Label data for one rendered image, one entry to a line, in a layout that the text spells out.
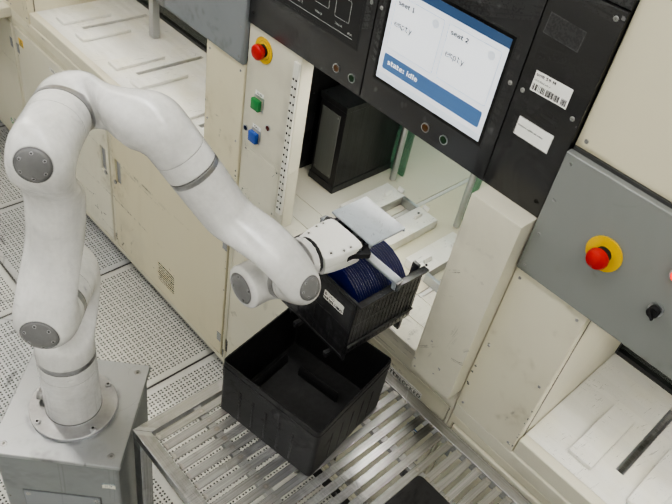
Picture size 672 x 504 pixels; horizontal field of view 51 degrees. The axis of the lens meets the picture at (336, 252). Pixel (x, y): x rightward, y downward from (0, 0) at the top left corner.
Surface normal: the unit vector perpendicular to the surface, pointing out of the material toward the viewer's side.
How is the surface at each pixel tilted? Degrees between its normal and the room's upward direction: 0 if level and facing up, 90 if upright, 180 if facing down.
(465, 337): 90
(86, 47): 0
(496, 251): 90
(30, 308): 63
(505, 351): 90
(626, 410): 0
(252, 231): 27
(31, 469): 90
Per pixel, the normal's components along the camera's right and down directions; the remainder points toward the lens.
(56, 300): 0.29, 0.29
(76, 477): -0.04, 0.67
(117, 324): 0.15, -0.73
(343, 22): -0.73, 0.37
